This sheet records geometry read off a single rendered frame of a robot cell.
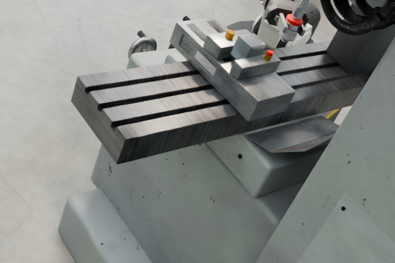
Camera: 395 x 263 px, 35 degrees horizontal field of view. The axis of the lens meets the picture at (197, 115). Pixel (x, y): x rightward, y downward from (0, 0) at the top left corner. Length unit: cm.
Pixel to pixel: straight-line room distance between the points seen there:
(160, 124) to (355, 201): 47
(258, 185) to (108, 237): 72
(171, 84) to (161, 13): 235
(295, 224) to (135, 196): 79
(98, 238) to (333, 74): 95
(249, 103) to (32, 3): 226
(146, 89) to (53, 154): 122
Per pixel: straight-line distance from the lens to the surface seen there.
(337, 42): 205
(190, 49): 171
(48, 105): 296
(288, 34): 172
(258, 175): 166
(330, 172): 141
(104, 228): 223
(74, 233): 230
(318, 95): 184
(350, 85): 197
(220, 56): 163
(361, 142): 135
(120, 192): 224
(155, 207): 208
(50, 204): 253
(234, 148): 170
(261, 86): 161
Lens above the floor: 186
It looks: 36 degrees down
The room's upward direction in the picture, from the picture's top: 23 degrees clockwise
